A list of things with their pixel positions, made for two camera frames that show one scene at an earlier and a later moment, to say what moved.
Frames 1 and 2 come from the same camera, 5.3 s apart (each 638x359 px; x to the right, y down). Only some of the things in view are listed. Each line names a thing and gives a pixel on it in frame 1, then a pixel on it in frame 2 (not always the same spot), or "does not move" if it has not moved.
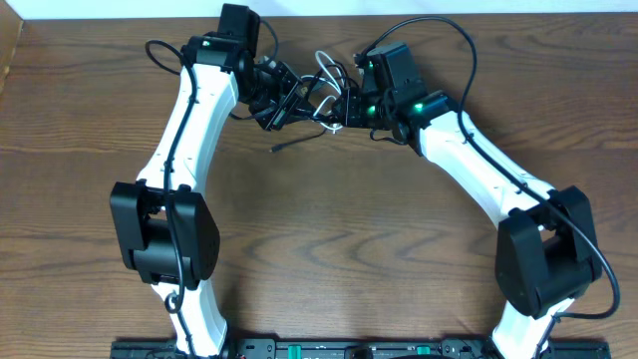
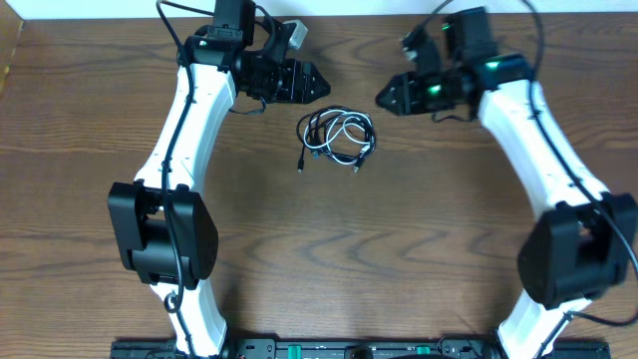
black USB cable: (346, 79) to (343, 135)
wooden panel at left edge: (11, 25) does not move
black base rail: (359, 349) does not move
